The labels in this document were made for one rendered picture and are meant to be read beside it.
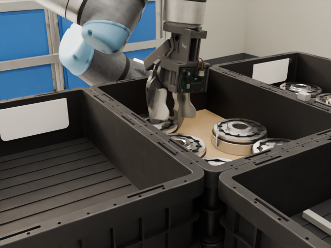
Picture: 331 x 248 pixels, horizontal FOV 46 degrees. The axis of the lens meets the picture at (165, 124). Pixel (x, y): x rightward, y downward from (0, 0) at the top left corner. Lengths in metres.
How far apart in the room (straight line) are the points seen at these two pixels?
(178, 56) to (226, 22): 3.87
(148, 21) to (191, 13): 2.14
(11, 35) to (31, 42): 0.12
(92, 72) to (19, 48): 1.55
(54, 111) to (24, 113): 0.06
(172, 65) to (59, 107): 0.23
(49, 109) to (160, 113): 0.21
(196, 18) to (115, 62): 0.32
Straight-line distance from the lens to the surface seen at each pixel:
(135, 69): 1.00
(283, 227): 0.40
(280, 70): 1.07
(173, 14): 0.70
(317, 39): 4.25
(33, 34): 2.48
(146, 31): 2.83
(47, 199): 0.62
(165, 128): 0.75
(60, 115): 0.77
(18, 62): 2.45
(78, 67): 0.93
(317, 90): 1.04
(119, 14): 0.70
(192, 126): 0.84
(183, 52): 0.70
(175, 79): 0.69
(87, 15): 0.71
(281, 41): 4.50
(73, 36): 0.96
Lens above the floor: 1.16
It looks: 23 degrees down
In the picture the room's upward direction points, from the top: straight up
